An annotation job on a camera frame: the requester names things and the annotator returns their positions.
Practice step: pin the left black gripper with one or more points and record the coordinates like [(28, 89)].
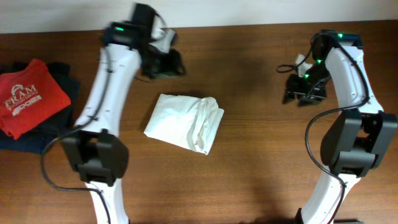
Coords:
[(166, 66)]

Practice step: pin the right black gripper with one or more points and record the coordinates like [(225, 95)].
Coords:
[(305, 92)]

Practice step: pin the white t-shirt with robot print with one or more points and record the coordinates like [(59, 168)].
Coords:
[(185, 121)]

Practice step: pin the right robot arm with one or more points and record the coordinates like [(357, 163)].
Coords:
[(358, 139)]

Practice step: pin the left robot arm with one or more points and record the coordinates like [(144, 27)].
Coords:
[(93, 149)]

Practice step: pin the red folded printed t-shirt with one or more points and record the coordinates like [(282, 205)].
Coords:
[(28, 98)]

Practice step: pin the dark navy folded garment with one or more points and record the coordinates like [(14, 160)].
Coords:
[(35, 140)]

